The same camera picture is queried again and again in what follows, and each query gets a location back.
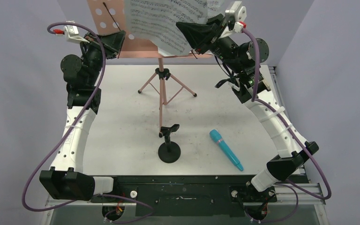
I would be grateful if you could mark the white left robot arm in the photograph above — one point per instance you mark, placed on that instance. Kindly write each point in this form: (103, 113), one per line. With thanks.
(65, 180)

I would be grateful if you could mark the black microphone stand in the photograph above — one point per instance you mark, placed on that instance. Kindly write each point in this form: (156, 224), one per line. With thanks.
(169, 152)

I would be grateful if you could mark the pink perforated music stand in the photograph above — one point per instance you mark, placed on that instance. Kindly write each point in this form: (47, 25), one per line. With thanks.
(109, 16)

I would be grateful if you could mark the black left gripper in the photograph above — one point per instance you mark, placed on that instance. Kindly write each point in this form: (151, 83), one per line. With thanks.
(112, 43)

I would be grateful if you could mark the turquoise toy microphone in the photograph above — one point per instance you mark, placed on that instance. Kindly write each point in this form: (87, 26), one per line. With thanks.
(219, 141)

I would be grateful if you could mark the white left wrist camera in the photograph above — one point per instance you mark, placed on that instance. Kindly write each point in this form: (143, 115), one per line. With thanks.
(71, 34)

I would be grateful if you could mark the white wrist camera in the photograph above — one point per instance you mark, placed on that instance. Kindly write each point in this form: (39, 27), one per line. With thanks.
(71, 34)
(234, 19)

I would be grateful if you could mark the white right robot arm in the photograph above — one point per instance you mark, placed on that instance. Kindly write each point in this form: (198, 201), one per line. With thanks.
(242, 64)

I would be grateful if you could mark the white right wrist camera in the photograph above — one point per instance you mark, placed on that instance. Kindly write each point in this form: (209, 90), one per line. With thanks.
(234, 19)

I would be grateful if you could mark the white sheet music paper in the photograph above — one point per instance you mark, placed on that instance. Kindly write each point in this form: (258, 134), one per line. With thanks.
(214, 8)
(155, 20)

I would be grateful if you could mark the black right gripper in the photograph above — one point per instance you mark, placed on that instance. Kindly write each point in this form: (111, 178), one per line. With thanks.
(210, 35)

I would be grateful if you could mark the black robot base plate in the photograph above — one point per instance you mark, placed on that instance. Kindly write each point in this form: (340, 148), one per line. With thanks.
(202, 195)

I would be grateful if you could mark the aluminium frame rail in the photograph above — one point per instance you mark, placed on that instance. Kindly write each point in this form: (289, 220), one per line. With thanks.
(284, 196)

